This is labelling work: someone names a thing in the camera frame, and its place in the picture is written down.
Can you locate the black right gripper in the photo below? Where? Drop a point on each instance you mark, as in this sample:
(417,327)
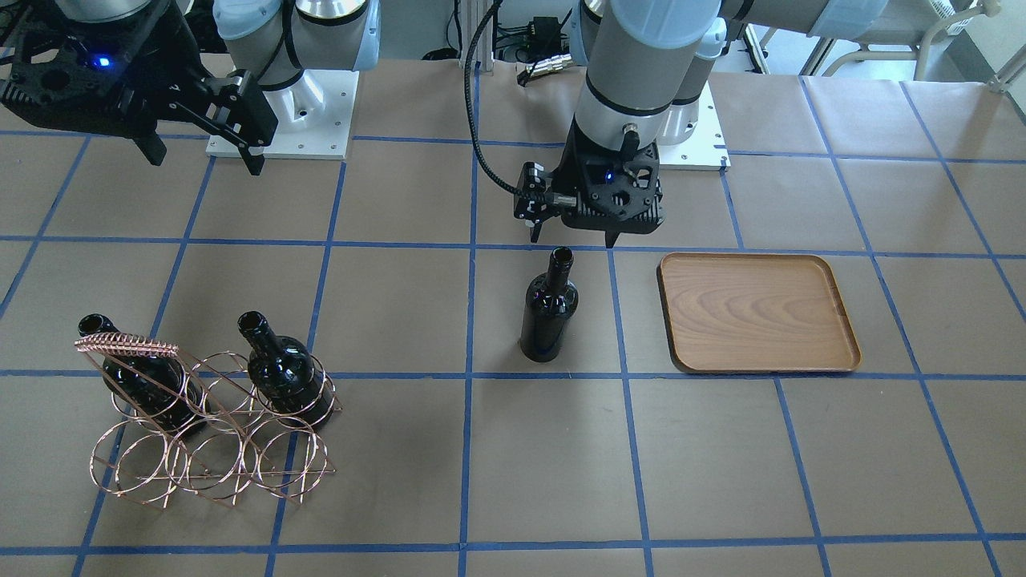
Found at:
(171,67)

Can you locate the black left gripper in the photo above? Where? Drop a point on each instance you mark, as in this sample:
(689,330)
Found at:
(530,191)

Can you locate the wooden tray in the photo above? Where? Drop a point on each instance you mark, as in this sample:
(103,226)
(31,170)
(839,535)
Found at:
(755,313)

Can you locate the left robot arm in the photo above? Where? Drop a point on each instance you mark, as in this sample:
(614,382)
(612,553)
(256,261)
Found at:
(647,66)

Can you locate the dark wine bottle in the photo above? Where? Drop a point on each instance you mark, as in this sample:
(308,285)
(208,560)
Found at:
(284,372)
(154,384)
(550,302)

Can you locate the copper wire bottle basket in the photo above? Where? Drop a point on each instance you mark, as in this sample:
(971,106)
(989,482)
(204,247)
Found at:
(216,437)

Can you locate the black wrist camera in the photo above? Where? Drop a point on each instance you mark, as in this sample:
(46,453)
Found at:
(533,202)

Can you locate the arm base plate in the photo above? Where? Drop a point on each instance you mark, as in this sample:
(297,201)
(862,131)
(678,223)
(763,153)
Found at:
(692,138)
(314,116)

